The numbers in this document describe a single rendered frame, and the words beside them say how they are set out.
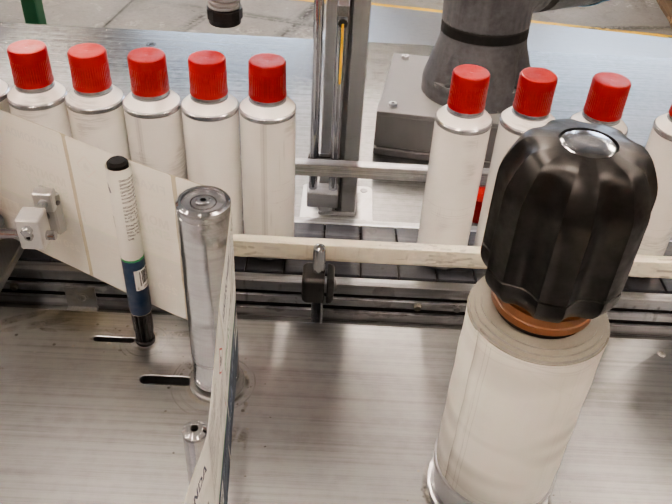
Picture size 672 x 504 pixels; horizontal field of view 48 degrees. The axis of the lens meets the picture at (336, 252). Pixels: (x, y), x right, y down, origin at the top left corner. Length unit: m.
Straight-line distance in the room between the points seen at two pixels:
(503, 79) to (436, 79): 0.09
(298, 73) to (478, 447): 0.85
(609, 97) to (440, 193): 0.17
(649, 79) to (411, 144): 0.51
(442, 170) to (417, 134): 0.31
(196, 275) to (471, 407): 0.21
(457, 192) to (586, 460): 0.26
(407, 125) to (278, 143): 0.35
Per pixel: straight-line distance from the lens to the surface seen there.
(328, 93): 0.82
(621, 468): 0.64
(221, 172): 0.71
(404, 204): 0.94
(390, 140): 1.02
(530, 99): 0.69
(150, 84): 0.68
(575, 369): 0.45
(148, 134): 0.70
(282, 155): 0.69
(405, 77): 1.11
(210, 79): 0.67
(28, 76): 0.72
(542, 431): 0.48
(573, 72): 1.35
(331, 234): 0.80
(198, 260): 0.53
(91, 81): 0.70
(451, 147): 0.69
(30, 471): 0.62
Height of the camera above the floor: 1.37
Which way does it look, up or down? 39 degrees down
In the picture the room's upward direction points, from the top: 3 degrees clockwise
